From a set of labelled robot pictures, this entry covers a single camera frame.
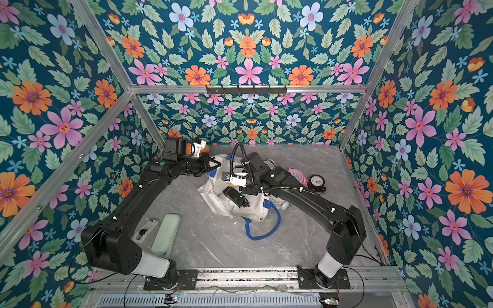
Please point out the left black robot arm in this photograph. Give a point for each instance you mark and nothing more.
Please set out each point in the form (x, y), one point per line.
(109, 244)

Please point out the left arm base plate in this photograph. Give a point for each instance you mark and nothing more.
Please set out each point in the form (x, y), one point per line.
(171, 279)

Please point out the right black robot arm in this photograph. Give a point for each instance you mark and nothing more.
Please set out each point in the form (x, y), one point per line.
(345, 225)

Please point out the black hook rail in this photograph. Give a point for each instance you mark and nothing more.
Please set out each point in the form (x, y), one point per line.
(242, 89)

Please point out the orange plush toy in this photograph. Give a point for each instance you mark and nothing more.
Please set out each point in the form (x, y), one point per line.
(189, 149)

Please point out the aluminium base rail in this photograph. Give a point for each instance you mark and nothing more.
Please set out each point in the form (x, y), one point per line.
(290, 279)

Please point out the aluminium cage frame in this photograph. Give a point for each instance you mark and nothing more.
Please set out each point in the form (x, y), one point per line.
(65, 64)

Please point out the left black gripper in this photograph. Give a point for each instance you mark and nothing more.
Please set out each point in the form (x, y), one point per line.
(204, 160)

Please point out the white black twin-bell alarm clock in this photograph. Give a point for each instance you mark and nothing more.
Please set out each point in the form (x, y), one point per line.
(279, 203)

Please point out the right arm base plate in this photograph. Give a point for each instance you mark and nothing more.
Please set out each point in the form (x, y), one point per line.
(314, 279)

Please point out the pink alarm clock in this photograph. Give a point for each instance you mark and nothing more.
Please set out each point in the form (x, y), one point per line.
(298, 175)

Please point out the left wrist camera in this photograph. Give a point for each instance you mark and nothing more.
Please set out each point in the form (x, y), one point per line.
(198, 146)

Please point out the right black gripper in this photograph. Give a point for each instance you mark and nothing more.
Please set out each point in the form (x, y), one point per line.
(234, 196)

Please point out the white canvas bag blue handles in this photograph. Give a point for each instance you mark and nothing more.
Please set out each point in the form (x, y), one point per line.
(226, 199)

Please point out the white vented cable duct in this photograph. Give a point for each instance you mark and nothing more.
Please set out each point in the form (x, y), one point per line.
(211, 300)

